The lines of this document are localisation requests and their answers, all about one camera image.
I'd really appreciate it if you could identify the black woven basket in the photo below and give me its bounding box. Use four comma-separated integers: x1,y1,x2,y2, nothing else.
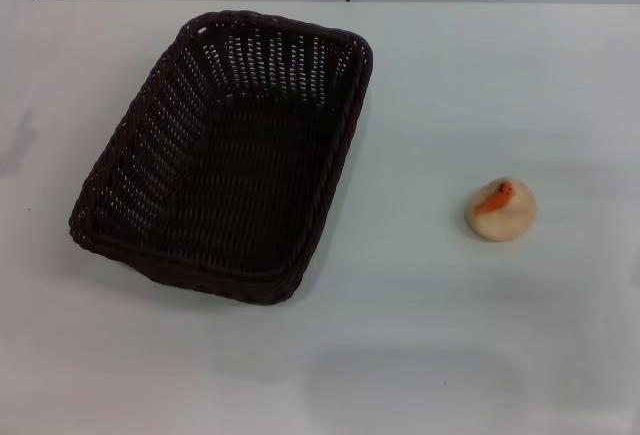
67,12,375,307

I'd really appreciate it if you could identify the cream bun with orange topping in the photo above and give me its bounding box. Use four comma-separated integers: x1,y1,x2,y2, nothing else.
464,178,539,242

